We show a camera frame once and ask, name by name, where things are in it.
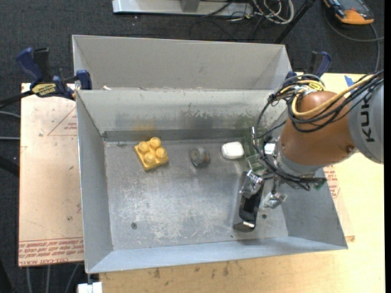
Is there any yellow toy building brick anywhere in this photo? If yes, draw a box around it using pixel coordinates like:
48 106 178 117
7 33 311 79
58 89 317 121
133 136 170 172

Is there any grey round metal object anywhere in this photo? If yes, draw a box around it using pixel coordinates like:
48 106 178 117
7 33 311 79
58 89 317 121
189 146 211 168

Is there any black cylinder on white bracket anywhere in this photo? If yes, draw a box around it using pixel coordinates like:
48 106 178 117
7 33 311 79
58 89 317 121
261 134 277 156

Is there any grey metal bin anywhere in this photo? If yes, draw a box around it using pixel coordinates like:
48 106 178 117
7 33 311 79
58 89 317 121
72 34 349 274

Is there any white rounded case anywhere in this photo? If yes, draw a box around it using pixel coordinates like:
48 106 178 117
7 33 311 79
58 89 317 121
221 141 246 161

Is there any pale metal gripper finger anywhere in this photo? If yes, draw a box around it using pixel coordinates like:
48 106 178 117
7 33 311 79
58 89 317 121
239 169 265 198
263 190 288 209

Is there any brown cardboard board, red print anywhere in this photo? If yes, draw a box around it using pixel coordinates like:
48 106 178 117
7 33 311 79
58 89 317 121
18 82 357 268

